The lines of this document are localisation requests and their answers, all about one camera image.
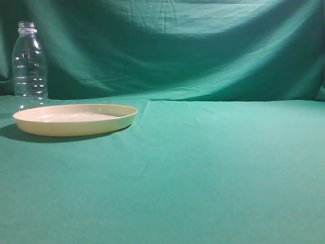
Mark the green cloth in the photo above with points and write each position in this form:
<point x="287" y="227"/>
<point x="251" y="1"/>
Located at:
<point x="228" y="142"/>

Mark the cream oval plastic plate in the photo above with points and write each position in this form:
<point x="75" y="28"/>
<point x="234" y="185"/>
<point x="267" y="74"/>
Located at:
<point x="75" y="119"/>

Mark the clear empty plastic bottle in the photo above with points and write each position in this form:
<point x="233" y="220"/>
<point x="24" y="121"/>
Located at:
<point x="29" y="67"/>

